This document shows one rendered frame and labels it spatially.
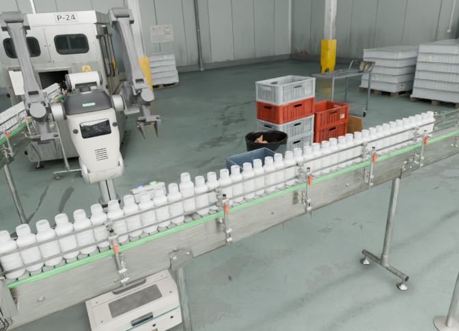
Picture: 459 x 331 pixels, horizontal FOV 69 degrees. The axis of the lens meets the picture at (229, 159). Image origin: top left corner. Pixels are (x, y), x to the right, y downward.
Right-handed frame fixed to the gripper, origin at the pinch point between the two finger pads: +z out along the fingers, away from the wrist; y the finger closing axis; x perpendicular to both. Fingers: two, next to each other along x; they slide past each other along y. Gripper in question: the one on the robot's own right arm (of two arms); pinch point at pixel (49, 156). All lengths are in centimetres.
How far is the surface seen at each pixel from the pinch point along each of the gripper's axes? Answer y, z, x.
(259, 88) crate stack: 231, -67, 146
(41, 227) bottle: -8.0, 28.5, -25.2
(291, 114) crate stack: 254, -27, 132
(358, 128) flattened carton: 371, 4, 143
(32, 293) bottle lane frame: -15, 49, -17
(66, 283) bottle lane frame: -4, 50, -18
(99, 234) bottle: 9.4, 36.2, -22.2
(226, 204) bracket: 57, 39, -35
